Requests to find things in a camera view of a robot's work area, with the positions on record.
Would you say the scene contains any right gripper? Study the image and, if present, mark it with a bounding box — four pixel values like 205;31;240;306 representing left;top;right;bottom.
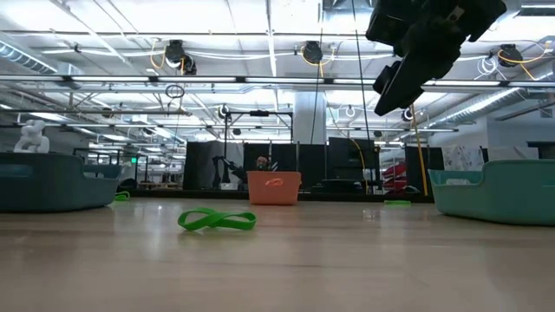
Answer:
372;12;463;117

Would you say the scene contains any teal plastic basket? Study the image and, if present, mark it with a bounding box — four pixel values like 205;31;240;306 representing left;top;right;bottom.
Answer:
428;159;555;226

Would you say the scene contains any black partition panel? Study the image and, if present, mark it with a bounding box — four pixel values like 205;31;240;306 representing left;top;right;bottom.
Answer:
243;143;271;173
405;146;446;196
184;141;206;191
271;143;299;172
298;145;327;187

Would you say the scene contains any red rack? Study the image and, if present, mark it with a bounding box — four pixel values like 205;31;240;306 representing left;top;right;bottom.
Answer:
381;162;408;192

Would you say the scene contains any white patterned fabric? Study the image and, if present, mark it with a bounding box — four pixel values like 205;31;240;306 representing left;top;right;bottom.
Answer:
441;145;486;172

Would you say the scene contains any orange plastic basket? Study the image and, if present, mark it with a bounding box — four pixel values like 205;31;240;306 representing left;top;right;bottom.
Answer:
246;170;303;206

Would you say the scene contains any blue plastic basket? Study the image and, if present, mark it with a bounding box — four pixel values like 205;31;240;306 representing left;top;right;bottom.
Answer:
0;151;122;213

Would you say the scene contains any white humanoid figure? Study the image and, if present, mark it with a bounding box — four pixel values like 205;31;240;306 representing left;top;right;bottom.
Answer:
12;120;51;154

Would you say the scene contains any black power cable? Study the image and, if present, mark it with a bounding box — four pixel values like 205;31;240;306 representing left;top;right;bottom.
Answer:
349;0;372;140

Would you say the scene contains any yellow power cable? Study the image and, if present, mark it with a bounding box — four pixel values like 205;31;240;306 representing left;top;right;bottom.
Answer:
409;103;430;197

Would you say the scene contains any yellow extension cord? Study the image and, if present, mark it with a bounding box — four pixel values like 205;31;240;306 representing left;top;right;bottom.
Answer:
350;137;370;196

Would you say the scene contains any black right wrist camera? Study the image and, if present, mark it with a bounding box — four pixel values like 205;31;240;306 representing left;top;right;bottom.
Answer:
365;0;417;47

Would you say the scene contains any silver air duct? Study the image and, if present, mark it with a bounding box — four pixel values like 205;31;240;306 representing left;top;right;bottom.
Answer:
427;86;555;127
0;42;60;75

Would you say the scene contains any black aluminium table frame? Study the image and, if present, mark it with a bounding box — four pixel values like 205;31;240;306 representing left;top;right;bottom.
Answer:
114;189;434;204

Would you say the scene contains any black camera rig frame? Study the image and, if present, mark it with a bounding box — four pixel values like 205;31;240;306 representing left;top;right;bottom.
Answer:
223;109;295;192

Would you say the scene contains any thin black cable coil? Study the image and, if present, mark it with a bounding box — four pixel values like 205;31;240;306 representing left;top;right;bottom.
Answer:
164;83;186;100

